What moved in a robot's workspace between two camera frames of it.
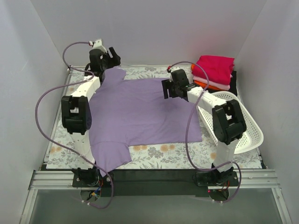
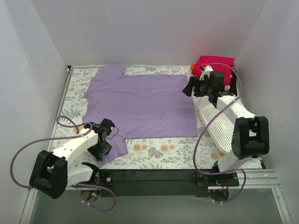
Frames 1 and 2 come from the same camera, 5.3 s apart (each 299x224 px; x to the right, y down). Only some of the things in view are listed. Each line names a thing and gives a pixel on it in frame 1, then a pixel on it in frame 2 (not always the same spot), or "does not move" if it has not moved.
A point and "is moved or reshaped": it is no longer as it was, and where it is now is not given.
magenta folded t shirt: x=218 y=69 does not move
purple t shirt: x=126 y=112 is moved or reshaped
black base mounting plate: x=153 y=183 does not move
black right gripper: x=167 y=88 → x=196 y=87
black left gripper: x=110 y=59 → x=100 y=150
